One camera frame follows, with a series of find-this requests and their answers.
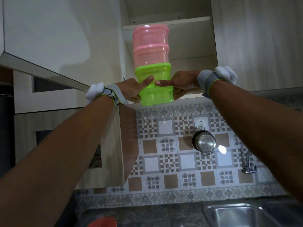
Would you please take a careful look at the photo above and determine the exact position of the person's left forearm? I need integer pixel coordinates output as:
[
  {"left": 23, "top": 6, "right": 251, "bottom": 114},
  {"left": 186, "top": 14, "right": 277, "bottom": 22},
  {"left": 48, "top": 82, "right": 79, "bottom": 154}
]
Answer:
[{"left": 0, "top": 96, "right": 116, "bottom": 227}]

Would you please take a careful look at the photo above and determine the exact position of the person's right forearm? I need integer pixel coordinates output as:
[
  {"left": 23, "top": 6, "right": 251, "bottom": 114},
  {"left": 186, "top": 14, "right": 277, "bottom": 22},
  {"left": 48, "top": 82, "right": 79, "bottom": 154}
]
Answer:
[{"left": 208, "top": 80, "right": 303, "bottom": 204}]

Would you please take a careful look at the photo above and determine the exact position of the white grey wrist tracker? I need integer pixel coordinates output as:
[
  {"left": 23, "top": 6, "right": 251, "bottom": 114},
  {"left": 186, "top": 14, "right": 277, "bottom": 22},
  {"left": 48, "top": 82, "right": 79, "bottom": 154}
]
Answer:
[
  {"left": 197, "top": 66, "right": 238, "bottom": 98},
  {"left": 86, "top": 82, "right": 128, "bottom": 106}
]

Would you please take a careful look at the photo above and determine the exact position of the dark grey refrigerator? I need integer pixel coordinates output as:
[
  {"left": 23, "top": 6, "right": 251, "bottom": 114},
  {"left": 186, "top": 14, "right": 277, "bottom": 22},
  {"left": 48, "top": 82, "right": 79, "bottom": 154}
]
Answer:
[{"left": 0, "top": 81, "right": 16, "bottom": 179}]

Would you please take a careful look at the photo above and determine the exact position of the steel sink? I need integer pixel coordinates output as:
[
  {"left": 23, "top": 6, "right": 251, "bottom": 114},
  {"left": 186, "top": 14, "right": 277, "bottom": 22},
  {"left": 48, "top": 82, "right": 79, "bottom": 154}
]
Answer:
[{"left": 203, "top": 202, "right": 303, "bottom": 227}]

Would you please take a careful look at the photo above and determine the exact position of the cream wall cabinet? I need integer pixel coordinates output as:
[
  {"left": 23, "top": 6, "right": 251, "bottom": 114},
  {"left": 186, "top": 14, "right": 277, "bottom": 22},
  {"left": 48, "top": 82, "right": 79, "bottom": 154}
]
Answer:
[{"left": 119, "top": 0, "right": 303, "bottom": 110}]

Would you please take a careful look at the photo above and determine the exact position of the person's right hand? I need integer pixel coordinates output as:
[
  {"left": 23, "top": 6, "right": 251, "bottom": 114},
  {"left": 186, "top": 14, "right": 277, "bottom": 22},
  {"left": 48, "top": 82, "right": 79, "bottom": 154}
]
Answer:
[{"left": 154, "top": 69, "right": 202, "bottom": 101}]

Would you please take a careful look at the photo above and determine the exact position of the large green container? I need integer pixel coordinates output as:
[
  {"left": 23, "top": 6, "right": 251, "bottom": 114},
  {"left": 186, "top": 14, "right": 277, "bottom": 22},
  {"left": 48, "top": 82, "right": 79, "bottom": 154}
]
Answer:
[
  {"left": 140, "top": 90, "right": 175, "bottom": 107},
  {"left": 136, "top": 69, "right": 171, "bottom": 89}
]

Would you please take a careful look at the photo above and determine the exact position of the person's left hand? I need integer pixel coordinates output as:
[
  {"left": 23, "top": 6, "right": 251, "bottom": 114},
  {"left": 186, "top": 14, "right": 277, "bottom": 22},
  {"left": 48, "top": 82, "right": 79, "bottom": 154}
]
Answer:
[{"left": 115, "top": 75, "right": 155, "bottom": 104}]

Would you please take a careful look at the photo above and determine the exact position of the cream cabinet door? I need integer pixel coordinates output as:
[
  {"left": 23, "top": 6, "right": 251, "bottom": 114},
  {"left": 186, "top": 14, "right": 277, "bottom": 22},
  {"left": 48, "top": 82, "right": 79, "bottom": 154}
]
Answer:
[{"left": 0, "top": 0, "right": 126, "bottom": 92}]

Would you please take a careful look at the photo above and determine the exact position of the steel faucet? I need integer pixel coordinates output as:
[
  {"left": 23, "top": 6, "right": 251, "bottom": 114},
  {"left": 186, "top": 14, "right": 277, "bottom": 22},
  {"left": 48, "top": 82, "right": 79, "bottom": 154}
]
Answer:
[{"left": 241, "top": 150, "right": 257, "bottom": 174}]

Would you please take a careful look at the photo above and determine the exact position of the wooden cabinet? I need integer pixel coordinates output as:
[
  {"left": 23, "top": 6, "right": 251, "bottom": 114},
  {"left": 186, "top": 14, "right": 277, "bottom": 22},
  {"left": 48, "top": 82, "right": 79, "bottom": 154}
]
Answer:
[{"left": 14, "top": 105, "right": 139, "bottom": 189}]

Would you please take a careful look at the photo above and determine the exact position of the steel pan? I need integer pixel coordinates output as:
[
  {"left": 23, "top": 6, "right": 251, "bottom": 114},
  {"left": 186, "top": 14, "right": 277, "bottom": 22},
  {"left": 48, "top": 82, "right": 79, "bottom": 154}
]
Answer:
[{"left": 192, "top": 126, "right": 217, "bottom": 156}]

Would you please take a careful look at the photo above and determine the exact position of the orange round lid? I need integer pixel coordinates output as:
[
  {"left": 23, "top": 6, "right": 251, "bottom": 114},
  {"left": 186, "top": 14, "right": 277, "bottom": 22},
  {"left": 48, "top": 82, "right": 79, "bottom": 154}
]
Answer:
[{"left": 87, "top": 216, "right": 118, "bottom": 227}]

